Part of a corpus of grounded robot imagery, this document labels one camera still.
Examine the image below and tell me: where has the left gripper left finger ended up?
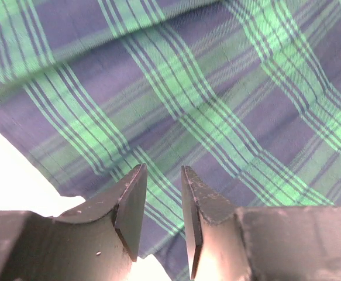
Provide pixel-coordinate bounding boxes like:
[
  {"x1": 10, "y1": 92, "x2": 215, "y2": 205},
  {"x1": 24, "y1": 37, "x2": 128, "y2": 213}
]
[{"x1": 0, "y1": 164, "x2": 147, "y2": 280}]

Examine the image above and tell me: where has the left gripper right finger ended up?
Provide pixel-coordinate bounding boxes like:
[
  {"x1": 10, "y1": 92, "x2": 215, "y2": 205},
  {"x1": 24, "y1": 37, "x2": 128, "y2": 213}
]
[{"x1": 181, "y1": 166, "x2": 341, "y2": 280}]

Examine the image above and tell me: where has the green plaid skirt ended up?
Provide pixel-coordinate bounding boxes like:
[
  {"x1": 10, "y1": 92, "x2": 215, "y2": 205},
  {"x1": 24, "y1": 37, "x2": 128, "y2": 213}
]
[{"x1": 0, "y1": 1, "x2": 341, "y2": 280}]

